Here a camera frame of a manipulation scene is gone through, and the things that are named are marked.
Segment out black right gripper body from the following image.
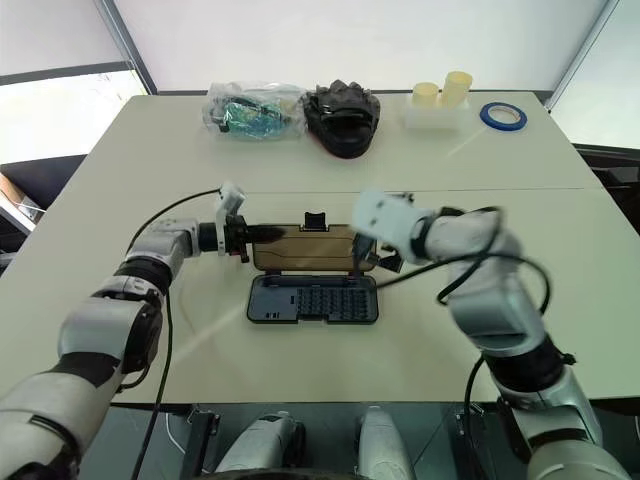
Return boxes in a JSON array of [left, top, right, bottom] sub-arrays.
[[368, 238, 405, 274]]

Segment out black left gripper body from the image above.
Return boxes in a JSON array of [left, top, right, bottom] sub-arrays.
[[223, 215, 252, 265]]

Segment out open screwdriver bit case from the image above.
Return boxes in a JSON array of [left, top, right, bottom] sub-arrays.
[[246, 223, 380, 327]]

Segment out clear plastic bag of parts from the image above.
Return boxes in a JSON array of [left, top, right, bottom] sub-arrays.
[[201, 80, 307, 144]]

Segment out black sandals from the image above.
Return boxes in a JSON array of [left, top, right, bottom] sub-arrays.
[[301, 79, 384, 161]]

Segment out white block holder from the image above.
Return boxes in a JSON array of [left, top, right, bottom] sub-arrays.
[[403, 93, 472, 133]]

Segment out short cream cylinder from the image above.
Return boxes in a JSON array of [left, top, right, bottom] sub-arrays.
[[412, 81, 442, 109]]

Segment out tall cream cylinder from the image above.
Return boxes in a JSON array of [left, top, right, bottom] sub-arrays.
[[439, 70, 474, 110]]

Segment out blue tape roll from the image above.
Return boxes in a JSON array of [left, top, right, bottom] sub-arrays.
[[479, 101, 529, 134]]

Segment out silver robot leg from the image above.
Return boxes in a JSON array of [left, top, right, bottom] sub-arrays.
[[351, 405, 417, 480], [214, 411, 307, 480]]

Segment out black furniture edge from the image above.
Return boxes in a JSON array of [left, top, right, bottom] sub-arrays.
[[571, 142, 640, 204]]

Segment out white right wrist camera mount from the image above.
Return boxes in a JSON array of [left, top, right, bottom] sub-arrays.
[[351, 188, 427, 264]]

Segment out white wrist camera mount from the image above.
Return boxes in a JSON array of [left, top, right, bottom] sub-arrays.
[[351, 188, 427, 264], [214, 182, 247, 257]]

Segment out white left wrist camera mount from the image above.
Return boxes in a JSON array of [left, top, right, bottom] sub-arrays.
[[214, 182, 247, 257]]

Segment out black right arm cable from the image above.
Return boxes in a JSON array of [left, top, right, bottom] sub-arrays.
[[374, 205, 554, 454]]

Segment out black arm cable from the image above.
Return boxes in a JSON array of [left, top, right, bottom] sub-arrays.
[[126, 186, 225, 480], [374, 205, 554, 454]]

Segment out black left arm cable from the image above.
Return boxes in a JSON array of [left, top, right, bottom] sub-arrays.
[[126, 186, 225, 480]]

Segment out black metal table bracket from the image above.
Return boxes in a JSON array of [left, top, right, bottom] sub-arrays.
[[453, 403, 485, 454], [180, 406, 222, 480]]

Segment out thin white cable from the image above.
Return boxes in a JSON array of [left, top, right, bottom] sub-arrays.
[[163, 413, 185, 454]]

